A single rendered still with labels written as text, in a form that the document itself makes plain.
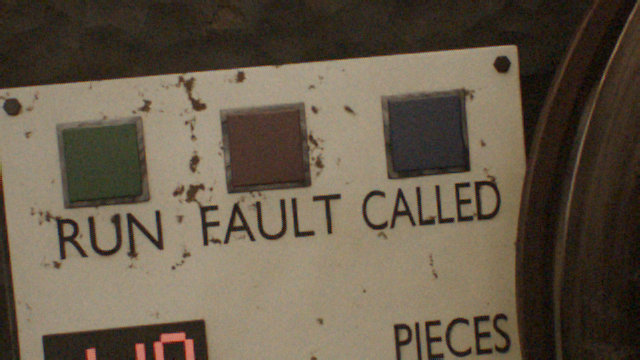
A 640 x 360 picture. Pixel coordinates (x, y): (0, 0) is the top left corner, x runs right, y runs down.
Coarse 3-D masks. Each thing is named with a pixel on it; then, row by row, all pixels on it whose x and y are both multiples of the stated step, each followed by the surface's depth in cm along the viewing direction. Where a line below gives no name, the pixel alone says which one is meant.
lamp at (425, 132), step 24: (432, 96) 54; (456, 96) 54; (408, 120) 54; (432, 120) 54; (456, 120) 54; (408, 144) 54; (432, 144) 54; (456, 144) 54; (408, 168) 54; (432, 168) 54
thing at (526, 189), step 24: (600, 0) 48; (600, 24) 48; (576, 48) 48; (576, 72) 48; (552, 96) 48; (552, 120) 48; (552, 144) 48; (528, 168) 49; (552, 168) 48; (528, 192) 48; (528, 216) 48; (528, 240) 48; (528, 264) 48; (528, 288) 48; (528, 312) 48; (528, 336) 48
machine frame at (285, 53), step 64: (0, 0) 55; (64, 0) 55; (128, 0) 55; (192, 0) 56; (256, 0) 56; (320, 0) 56; (384, 0) 56; (448, 0) 56; (512, 0) 57; (576, 0) 57; (0, 64) 55; (64, 64) 55; (128, 64) 56; (192, 64) 56; (256, 64) 56; (0, 192) 56; (0, 256) 64; (0, 320) 64
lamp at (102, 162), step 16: (80, 128) 53; (96, 128) 53; (112, 128) 53; (128, 128) 53; (64, 144) 53; (80, 144) 53; (96, 144) 53; (112, 144) 53; (128, 144) 53; (80, 160) 53; (96, 160) 53; (112, 160) 53; (128, 160) 53; (80, 176) 53; (96, 176) 53; (112, 176) 53; (128, 176) 53; (80, 192) 53; (96, 192) 53; (112, 192) 53; (128, 192) 53
